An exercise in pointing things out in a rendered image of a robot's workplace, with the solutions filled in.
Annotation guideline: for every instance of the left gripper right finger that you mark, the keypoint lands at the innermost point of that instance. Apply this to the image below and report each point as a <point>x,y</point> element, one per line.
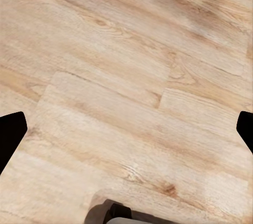
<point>245,128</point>

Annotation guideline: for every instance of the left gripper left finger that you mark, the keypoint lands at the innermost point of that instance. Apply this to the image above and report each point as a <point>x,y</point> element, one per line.
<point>12,129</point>

